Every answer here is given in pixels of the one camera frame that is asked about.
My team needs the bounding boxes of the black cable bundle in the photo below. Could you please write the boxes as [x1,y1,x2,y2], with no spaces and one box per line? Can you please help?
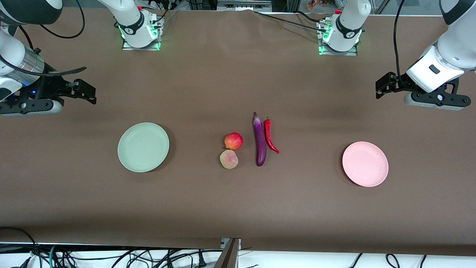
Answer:
[0,226,209,268]

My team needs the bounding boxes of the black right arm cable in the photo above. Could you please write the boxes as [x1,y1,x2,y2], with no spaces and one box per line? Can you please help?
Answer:
[0,0,87,77]

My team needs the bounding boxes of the aluminium profile post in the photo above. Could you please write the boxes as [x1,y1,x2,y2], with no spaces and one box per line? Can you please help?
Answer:
[215,238,241,268]

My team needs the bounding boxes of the colourful background items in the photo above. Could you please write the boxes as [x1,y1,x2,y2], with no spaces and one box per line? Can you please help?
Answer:
[307,0,337,11]

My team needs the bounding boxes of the pink plate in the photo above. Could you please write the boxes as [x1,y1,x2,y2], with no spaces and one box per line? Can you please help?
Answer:
[342,141,389,187]

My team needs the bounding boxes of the red apple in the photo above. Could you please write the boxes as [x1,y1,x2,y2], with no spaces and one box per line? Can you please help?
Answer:
[224,132,244,151]

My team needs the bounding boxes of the pale green plate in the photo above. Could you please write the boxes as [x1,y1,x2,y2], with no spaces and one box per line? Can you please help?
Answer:
[118,122,170,173]

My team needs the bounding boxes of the red chili pepper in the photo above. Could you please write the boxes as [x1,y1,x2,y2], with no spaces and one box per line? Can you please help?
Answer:
[264,116,280,154]

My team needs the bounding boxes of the black cable across cloth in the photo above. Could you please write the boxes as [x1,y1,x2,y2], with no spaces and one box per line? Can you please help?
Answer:
[253,10,328,33]

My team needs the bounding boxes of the brown table cloth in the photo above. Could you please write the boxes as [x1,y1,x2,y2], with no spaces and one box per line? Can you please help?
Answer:
[0,7,476,257]

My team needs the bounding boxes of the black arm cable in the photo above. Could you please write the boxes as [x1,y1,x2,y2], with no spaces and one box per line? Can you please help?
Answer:
[0,0,87,77]
[393,0,407,85]

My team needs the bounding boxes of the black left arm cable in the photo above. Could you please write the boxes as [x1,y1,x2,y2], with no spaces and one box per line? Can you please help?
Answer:
[393,0,407,85]

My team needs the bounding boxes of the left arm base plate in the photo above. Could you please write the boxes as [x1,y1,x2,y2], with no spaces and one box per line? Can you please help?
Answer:
[317,19,358,56]

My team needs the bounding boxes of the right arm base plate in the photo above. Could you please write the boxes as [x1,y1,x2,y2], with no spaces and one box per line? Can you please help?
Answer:
[122,17,164,51]

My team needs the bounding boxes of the long purple eggplant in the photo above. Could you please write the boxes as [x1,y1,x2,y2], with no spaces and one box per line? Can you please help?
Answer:
[253,112,267,167]

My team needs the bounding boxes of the yellow pink peach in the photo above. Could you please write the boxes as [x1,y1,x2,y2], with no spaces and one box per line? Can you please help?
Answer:
[220,150,239,170]

